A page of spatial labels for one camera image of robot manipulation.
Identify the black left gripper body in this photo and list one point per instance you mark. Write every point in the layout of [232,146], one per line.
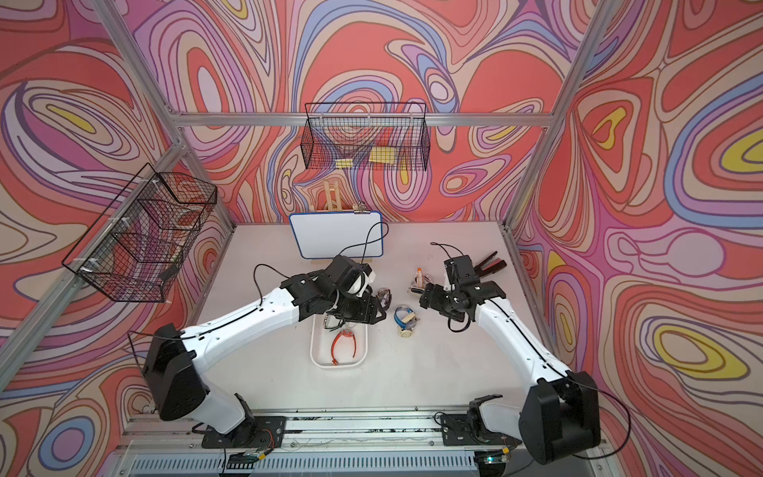
[356,308]

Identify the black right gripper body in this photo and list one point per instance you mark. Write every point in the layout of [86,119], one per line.
[445,301]

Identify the blue transparent watch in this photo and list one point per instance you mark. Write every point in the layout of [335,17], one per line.
[400,311]

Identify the beige strap watch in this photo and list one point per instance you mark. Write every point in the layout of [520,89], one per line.
[407,324]

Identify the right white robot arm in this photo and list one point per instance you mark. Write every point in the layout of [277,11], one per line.
[560,415]

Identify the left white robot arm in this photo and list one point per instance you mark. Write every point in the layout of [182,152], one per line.
[178,360]

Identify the white plastic storage box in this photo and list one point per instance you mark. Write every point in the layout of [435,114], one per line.
[324,329]

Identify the black red pliers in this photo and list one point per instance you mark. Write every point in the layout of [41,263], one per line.
[490,265]

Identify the white board blue rim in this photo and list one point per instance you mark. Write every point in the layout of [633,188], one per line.
[301,230]

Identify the black binder clip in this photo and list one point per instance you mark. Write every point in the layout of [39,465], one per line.
[361,208]

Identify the wooden board easel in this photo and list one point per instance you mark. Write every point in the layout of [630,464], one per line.
[332,197]

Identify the brown purple strap watch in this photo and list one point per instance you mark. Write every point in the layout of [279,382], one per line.
[384,297]

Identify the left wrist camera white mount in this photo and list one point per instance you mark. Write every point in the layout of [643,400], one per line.
[361,280]

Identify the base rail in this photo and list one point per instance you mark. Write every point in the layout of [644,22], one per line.
[418,441]

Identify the black wire basket back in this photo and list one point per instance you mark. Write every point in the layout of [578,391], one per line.
[366,135]

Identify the black wire basket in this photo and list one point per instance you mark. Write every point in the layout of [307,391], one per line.
[137,246]
[366,135]

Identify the black wire basket left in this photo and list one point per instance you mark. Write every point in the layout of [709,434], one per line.
[137,246]

